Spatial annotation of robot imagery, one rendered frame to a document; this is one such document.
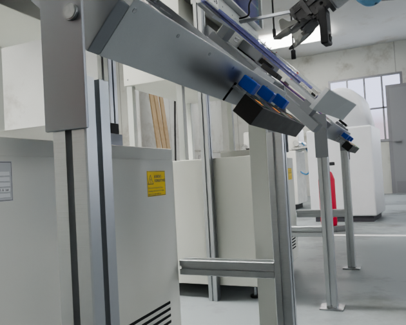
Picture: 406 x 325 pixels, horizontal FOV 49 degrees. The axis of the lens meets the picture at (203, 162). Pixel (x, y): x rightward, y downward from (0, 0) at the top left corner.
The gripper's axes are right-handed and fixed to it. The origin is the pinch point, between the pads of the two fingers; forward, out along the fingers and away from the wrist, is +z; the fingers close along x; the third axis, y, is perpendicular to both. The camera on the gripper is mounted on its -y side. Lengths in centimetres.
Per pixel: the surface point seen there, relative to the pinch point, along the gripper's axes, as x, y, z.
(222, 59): 80, -30, -4
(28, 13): 62, 28, 41
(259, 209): 14, -44, 31
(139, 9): 104, -31, -6
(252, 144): 14.0, -25.5, 21.9
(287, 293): 38, -68, 25
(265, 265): 39, -59, 26
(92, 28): 108, -31, -2
